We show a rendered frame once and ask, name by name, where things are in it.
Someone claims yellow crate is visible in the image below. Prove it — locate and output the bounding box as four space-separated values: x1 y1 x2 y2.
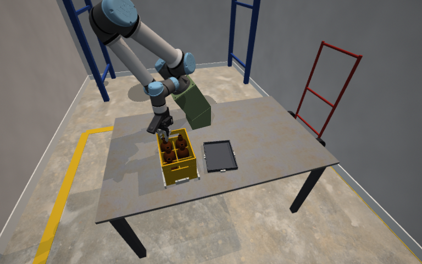
157 131 197 186

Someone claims brown glass bottle with beige label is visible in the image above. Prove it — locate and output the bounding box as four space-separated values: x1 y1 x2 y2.
165 157 178 170

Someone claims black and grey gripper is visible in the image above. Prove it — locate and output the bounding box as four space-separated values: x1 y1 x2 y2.
154 107 173 142

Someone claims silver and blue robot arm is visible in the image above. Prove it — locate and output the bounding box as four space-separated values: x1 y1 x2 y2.
89 0 196 113

